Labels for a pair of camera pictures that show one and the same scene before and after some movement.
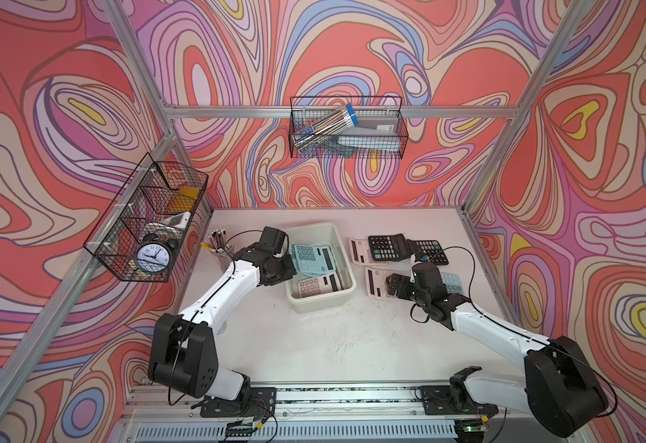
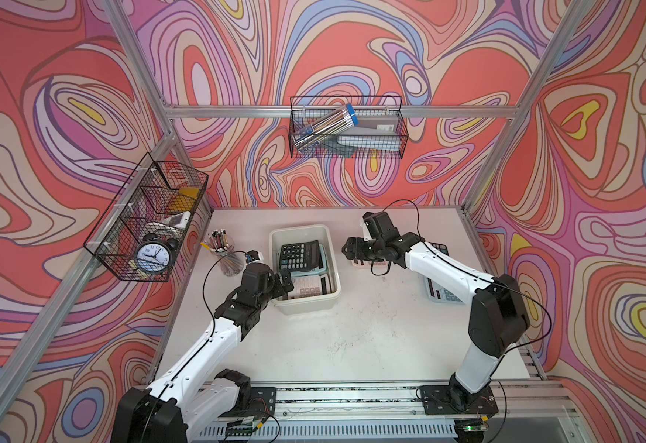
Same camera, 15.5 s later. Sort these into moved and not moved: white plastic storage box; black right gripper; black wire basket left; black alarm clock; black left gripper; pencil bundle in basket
Moved: black left gripper; black right gripper; white plastic storage box
Not moved: black alarm clock; black wire basket left; pencil bundle in basket
